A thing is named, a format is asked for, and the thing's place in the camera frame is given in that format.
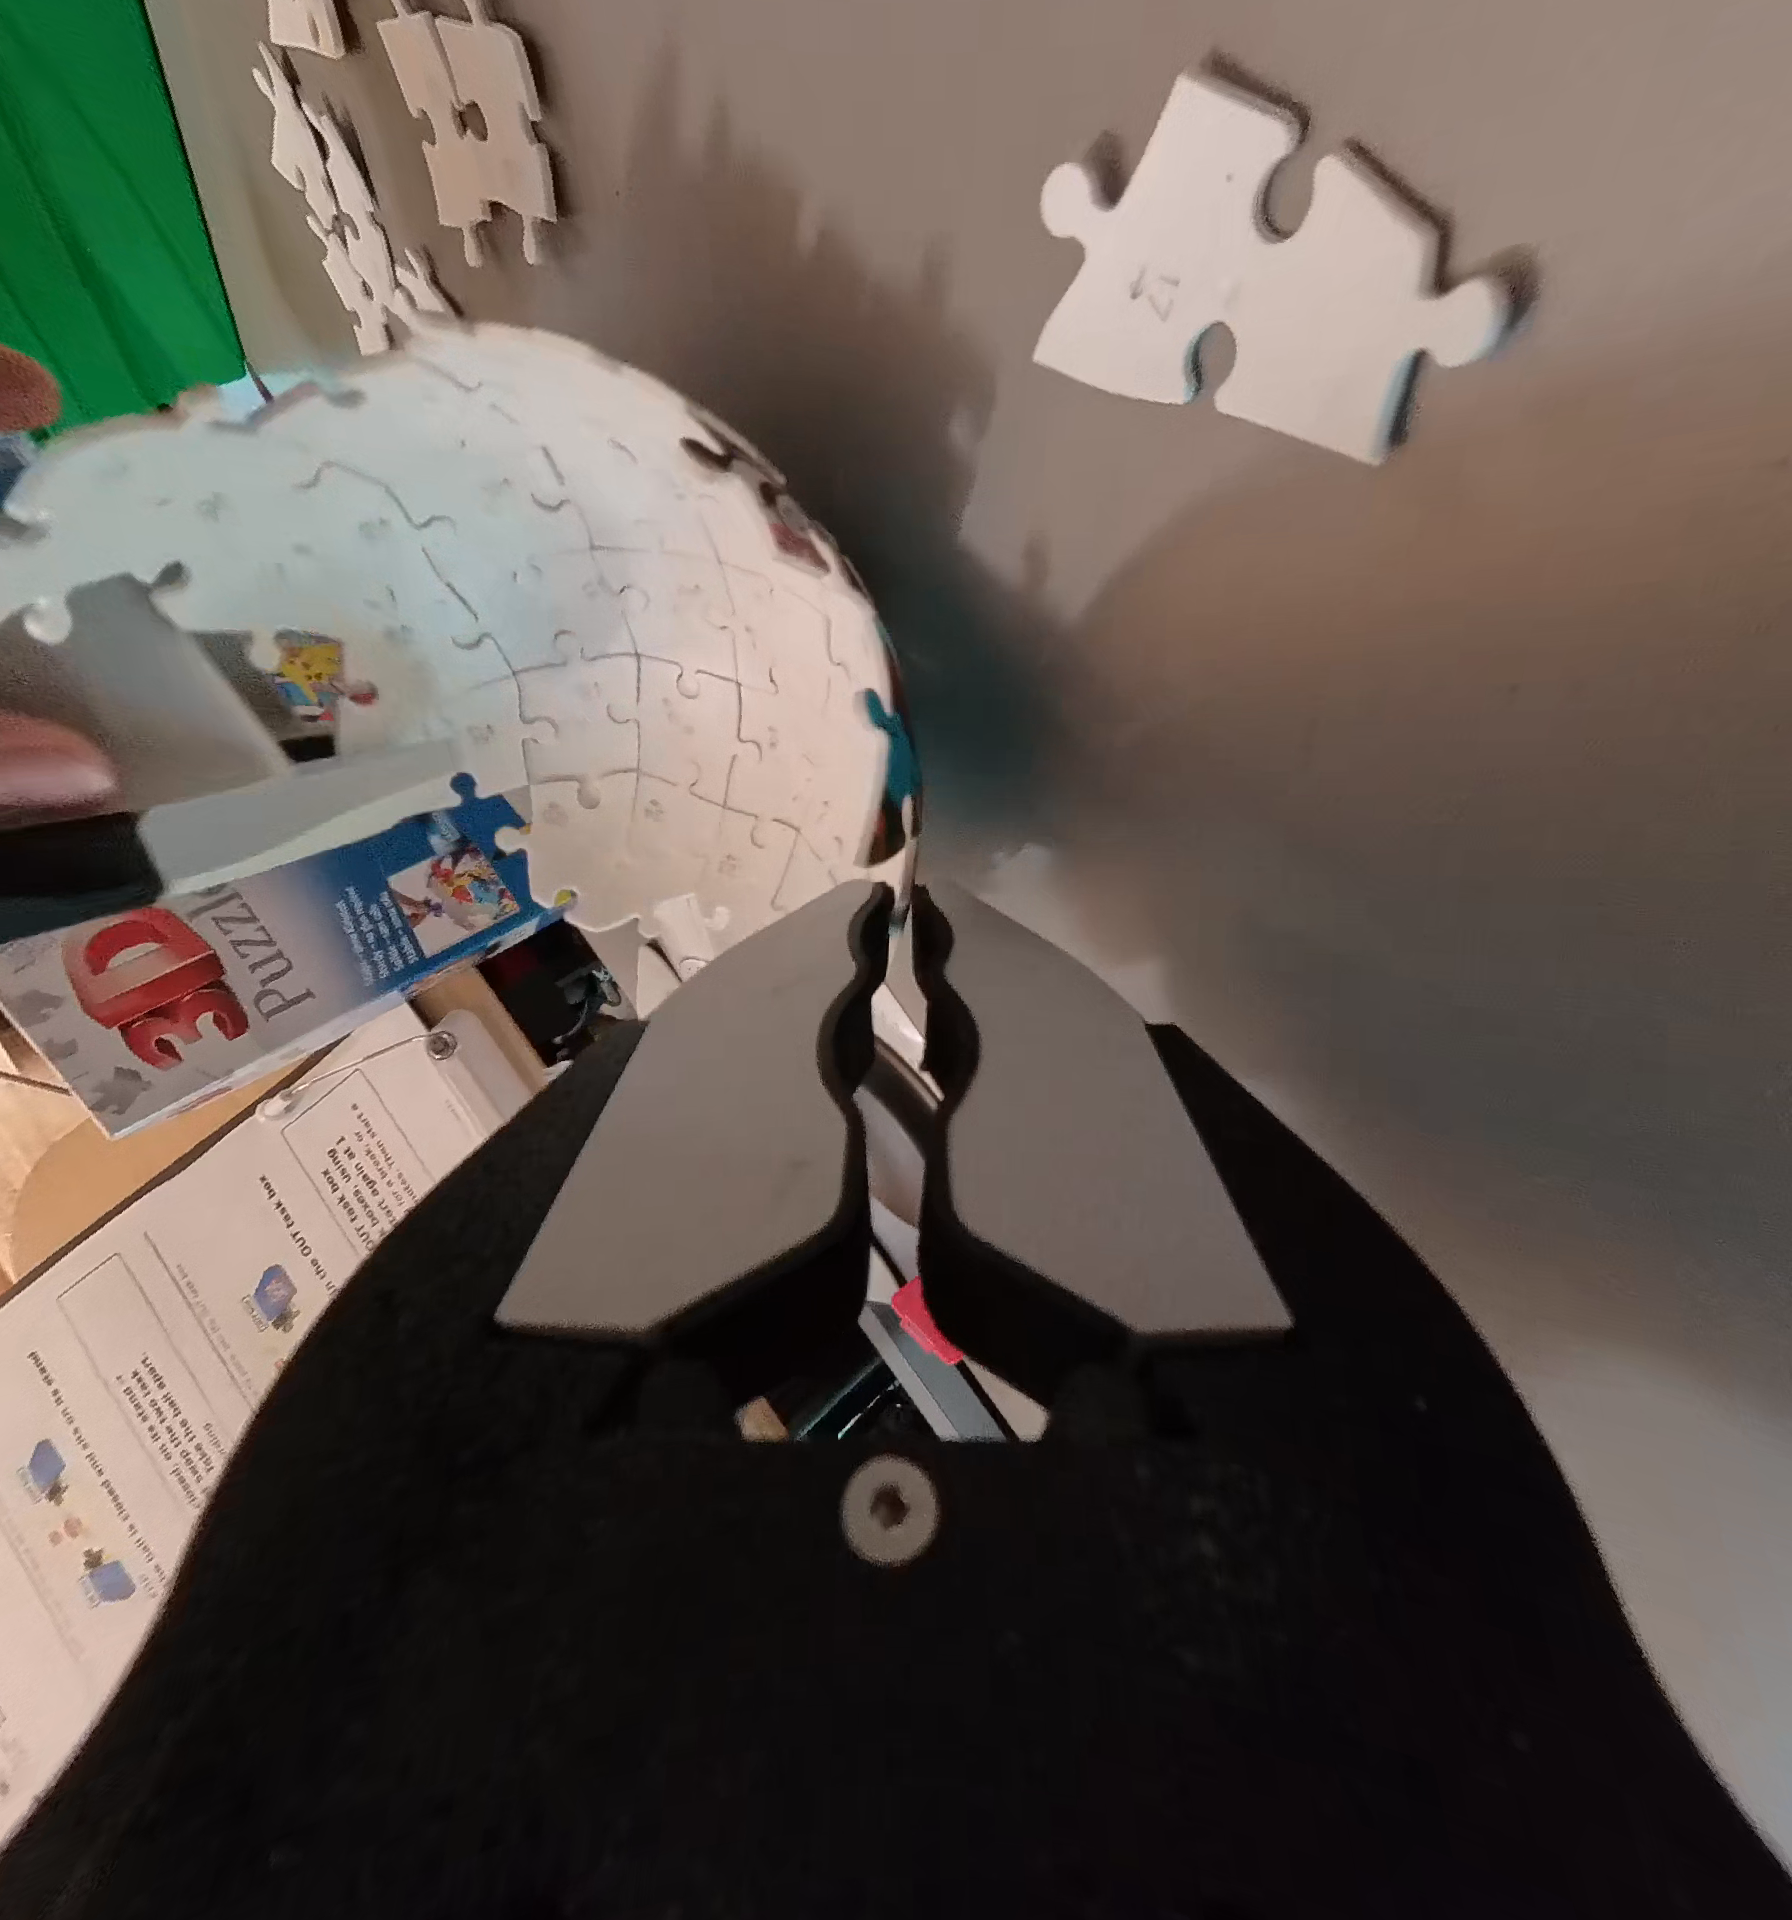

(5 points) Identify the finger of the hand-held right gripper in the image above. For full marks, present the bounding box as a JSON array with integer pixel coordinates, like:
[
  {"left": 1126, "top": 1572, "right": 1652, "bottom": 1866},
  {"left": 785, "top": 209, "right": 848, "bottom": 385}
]
[
  {"left": 0, "top": 740, "right": 463, "bottom": 949},
  {"left": 68, "top": 574, "right": 302, "bottom": 811}
]

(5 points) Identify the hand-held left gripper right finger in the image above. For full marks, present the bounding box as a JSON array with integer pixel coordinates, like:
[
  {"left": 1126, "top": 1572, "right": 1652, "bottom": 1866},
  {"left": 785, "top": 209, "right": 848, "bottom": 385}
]
[{"left": 910, "top": 880, "right": 1294, "bottom": 1340}]

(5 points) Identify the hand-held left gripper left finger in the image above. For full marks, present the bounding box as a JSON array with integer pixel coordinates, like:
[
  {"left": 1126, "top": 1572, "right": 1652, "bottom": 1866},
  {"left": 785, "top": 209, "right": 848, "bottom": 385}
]
[{"left": 494, "top": 882, "right": 898, "bottom": 1342}]

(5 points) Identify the partly built puzzle ball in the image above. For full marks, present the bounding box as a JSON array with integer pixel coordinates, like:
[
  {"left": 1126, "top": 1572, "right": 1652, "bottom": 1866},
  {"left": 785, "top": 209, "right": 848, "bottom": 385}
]
[{"left": 0, "top": 322, "right": 930, "bottom": 976}]

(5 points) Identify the white puzzle piece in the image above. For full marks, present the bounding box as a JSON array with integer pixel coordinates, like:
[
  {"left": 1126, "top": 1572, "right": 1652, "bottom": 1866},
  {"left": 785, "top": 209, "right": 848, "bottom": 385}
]
[{"left": 1035, "top": 52, "right": 1536, "bottom": 466}]

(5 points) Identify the blue puzzle box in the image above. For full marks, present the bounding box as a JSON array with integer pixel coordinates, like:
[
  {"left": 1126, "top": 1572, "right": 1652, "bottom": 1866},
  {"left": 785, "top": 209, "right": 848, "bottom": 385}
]
[{"left": 0, "top": 779, "right": 576, "bottom": 1141}]

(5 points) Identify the pile of white puzzle pieces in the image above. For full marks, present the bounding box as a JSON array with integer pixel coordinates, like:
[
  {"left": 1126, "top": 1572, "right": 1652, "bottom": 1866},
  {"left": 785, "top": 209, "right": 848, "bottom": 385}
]
[{"left": 254, "top": 0, "right": 559, "bottom": 357}]

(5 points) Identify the task instruction sheet on board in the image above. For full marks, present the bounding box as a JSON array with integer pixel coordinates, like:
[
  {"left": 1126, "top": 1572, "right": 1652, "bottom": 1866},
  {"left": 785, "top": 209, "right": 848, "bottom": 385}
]
[{"left": 0, "top": 960, "right": 454, "bottom": 1338}]

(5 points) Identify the laminated instruction sheet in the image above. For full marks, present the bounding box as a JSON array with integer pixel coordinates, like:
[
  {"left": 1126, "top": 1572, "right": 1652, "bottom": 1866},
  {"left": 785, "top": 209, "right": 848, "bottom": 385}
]
[{"left": 0, "top": 1034, "right": 544, "bottom": 1891}]

